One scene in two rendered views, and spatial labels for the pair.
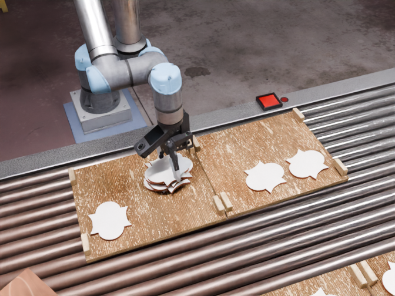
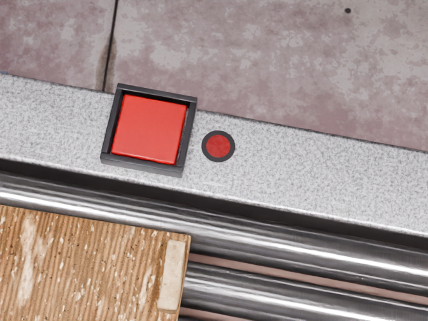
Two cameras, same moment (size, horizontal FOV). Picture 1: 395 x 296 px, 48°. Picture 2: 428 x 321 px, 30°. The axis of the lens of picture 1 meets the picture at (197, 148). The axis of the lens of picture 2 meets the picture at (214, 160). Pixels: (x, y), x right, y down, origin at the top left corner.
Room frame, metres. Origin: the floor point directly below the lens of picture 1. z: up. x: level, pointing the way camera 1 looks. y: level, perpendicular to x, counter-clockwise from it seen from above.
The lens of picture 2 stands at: (1.09, -0.42, 1.61)
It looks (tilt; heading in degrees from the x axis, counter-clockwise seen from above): 71 degrees down; 20
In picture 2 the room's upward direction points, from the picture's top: 8 degrees clockwise
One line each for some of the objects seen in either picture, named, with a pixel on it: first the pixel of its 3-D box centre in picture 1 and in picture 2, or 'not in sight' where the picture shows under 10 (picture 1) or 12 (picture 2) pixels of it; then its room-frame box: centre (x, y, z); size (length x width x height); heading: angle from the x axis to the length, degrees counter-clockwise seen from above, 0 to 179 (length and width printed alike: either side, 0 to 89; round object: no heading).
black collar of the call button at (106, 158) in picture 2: (268, 101); (149, 130); (1.31, -0.28, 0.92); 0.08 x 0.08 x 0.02; 17
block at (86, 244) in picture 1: (86, 244); not in sight; (0.69, 0.32, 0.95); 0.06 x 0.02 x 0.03; 18
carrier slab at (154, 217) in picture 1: (143, 194); not in sight; (0.88, 0.17, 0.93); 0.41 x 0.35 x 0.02; 108
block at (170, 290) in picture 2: (298, 115); (172, 277); (1.20, -0.36, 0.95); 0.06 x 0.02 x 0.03; 19
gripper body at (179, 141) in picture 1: (173, 131); not in sight; (0.93, 0.07, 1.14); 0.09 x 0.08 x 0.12; 119
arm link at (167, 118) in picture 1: (168, 110); not in sight; (0.92, 0.07, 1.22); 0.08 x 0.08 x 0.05
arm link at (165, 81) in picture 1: (166, 87); not in sight; (0.93, 0.07, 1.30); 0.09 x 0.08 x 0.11; 19
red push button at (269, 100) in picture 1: (268, 101); (149, 130); (1.31, -0.28, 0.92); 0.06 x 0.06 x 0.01; 17
